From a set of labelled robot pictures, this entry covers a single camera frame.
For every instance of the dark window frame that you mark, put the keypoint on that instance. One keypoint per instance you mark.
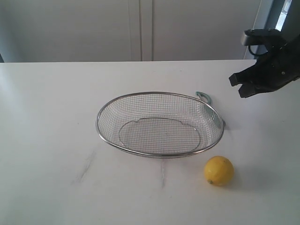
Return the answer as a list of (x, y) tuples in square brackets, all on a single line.
[(283, 15)]

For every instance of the yellow lemon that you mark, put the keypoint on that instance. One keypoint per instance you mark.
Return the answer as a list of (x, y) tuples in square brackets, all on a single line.
[(218, 171)]

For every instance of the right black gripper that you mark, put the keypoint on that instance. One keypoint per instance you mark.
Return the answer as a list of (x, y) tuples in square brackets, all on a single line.
[(270, 75)]

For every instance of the teal handled peeler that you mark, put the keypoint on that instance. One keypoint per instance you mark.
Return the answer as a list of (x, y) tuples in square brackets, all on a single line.
[(213, 116)]

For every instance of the oval wire mesh basket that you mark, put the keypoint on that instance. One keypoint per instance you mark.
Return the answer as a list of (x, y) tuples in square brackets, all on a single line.
[(158, 124)]

